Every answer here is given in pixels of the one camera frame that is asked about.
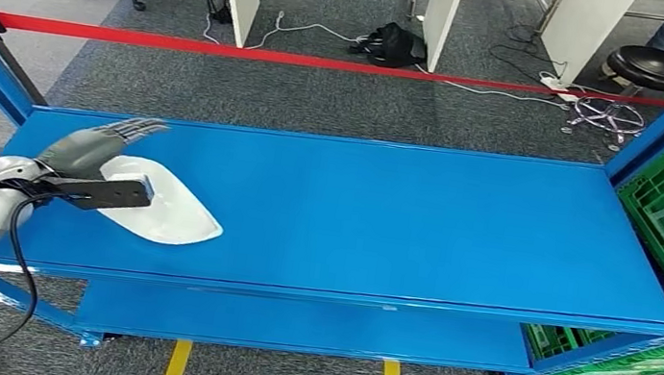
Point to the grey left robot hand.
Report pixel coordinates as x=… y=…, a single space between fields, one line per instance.
x=86 y=150

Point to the white curved plastic part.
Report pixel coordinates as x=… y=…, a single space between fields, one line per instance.
x=174 y=216

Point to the blue metal shelf rack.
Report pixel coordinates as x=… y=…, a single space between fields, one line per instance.
x=367 y=216

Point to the black router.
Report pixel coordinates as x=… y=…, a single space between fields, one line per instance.
x=219 y=12

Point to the red barrier belt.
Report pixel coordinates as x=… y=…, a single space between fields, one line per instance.
x=259 y=54

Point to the black bag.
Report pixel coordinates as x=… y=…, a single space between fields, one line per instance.
x=392 y=45

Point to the white power strip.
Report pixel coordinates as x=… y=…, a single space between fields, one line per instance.
x=556 y=85

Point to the black round stool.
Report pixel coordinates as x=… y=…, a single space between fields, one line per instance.
x=653 y=66

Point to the black left camera bracket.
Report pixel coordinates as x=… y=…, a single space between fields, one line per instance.
x=106 y=195

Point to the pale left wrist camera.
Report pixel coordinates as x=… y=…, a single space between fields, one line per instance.
x=148 y=187

